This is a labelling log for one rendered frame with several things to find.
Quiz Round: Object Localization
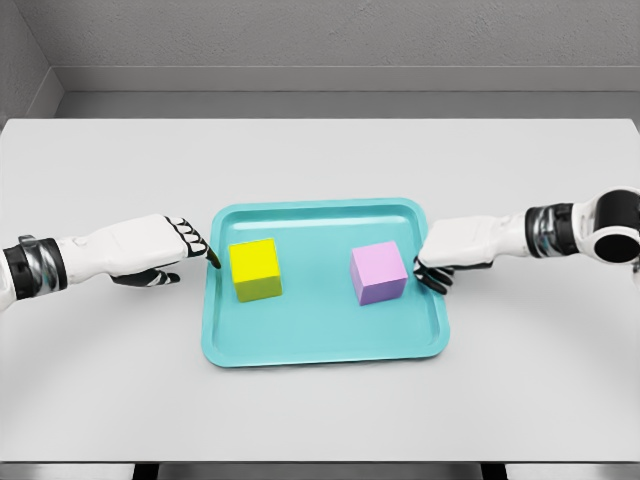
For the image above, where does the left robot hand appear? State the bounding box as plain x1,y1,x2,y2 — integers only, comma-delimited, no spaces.
102,214,223,290

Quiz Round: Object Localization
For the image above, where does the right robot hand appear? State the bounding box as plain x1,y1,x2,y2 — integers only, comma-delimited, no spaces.
412,217,501,296

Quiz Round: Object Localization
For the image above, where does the pink cube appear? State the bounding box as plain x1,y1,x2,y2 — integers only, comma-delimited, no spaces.
349,240,408,307

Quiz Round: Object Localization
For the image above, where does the yellow cube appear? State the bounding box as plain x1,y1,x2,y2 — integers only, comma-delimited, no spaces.
228,237,283,304

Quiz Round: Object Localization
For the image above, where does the teal tray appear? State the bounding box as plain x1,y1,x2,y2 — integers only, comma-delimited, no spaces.
201,197,452,369

